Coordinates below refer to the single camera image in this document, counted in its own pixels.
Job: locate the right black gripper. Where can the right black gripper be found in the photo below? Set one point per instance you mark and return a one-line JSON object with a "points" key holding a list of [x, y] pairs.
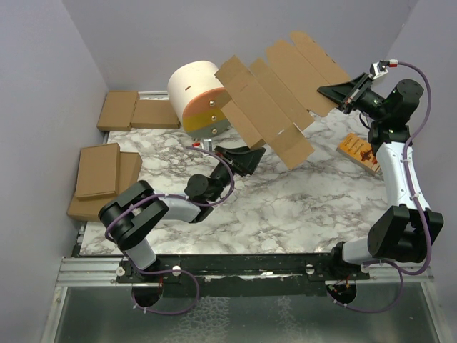
{"points": [[342, 94]]}

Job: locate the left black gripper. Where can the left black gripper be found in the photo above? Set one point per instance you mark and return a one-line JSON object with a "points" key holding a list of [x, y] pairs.
{"points": [[245, 160]]}

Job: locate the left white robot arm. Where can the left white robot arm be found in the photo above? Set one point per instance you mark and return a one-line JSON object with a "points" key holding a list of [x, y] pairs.
{"points": [[130, 217]]}

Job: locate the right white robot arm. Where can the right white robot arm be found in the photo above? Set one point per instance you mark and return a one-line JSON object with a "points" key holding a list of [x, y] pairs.
{"points": [[408, 228]]}

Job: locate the orange paperback book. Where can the orange paperback book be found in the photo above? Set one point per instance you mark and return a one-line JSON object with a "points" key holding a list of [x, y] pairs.
{"points": [[360, 152]]}

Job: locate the round pastel drawer cabinet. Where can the round pastel drawer cabinet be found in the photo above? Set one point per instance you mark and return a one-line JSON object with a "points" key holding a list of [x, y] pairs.
{"points": [[193, 90]]}

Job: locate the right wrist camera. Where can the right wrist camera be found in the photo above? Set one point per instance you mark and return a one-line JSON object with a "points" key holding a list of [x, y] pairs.
{"points": [[380, 68]]}

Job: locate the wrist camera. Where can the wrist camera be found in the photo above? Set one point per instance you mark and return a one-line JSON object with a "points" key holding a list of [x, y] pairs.
{"points": [[380, 68], [204, 144]]}

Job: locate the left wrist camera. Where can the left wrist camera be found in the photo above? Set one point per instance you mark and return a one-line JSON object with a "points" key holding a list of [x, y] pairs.
{"points": [[204, 144]]}

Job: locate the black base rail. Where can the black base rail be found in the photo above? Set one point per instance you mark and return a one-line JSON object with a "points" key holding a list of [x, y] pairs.
{"points": [[241, 275]]}

